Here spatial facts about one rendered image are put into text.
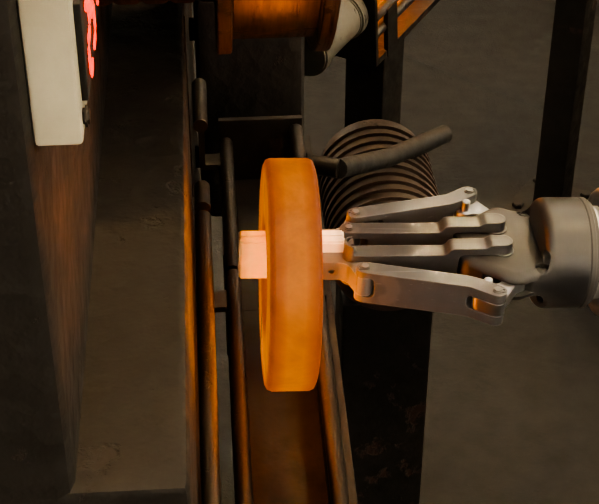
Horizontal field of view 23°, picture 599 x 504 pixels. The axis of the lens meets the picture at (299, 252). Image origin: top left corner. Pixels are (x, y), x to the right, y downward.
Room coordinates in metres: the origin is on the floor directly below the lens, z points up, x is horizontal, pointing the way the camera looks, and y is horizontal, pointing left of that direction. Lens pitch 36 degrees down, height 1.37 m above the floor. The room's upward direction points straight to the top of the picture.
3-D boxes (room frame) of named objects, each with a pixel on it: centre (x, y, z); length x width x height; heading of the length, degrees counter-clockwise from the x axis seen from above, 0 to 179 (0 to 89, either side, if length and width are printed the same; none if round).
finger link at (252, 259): (0.78, 0.01, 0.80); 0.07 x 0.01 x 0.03; 94
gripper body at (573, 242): (0.80, -0.15, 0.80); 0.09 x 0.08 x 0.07; 94
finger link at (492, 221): (0.80, -0.08, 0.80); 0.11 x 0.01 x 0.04; 93
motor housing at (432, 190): (1.32, -0.09, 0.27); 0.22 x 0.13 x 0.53; 4
